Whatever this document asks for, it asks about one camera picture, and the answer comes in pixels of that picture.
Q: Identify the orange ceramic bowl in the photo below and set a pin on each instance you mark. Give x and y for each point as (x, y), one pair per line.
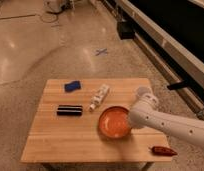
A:
(113, 122)

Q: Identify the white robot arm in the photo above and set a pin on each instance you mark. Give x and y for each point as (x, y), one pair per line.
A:
(144, 113)

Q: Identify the white tube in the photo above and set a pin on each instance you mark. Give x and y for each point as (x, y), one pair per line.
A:
(99, 96)

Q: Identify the blue sponge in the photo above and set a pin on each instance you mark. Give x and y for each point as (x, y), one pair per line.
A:
(72, 86)

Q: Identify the translucent plastic cup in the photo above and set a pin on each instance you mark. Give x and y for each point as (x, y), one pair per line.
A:
(143, 92)

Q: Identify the black rectangular case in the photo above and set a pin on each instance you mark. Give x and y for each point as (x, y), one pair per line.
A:
(69, 110)

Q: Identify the wooden table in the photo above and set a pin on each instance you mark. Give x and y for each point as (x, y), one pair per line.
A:
(76, 139)

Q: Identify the black box on floor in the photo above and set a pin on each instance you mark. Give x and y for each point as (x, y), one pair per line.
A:
(125, 31)

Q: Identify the red chili pepper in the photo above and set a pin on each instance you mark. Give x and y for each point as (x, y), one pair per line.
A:
(162, 151)

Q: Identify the white device on floor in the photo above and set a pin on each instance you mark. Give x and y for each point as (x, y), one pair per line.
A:
(56, 6)

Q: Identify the long grey wall bench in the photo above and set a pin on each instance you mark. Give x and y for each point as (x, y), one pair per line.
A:
(172, 33)

